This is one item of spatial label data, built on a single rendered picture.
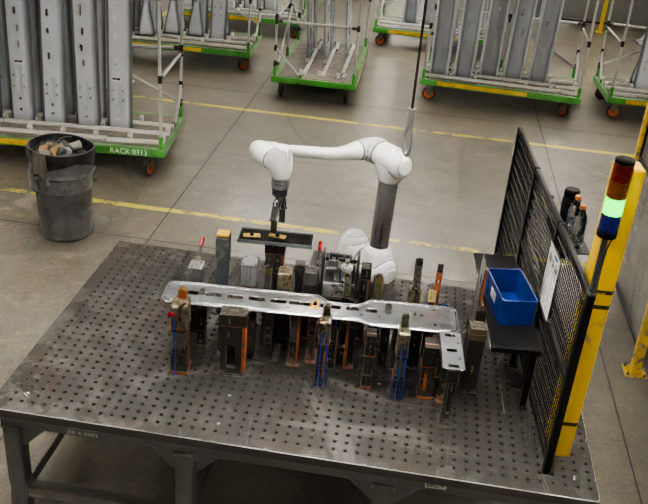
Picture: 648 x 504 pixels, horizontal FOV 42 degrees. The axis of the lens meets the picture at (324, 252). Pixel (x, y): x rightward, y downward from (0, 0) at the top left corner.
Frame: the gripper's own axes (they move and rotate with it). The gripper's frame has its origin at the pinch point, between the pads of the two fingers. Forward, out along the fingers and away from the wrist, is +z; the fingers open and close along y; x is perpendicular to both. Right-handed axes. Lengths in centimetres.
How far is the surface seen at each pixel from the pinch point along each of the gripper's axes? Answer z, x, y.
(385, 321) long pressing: 22, 63, 32
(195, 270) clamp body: 17.1, -31.0, 29.0
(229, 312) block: 19, -4, 55
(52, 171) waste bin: 63, -211, -143
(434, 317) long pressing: 22, 84, 20
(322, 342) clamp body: 28, 38, 50
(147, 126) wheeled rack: 94, -230, -340
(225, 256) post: 17.5, -23.2, 9.3
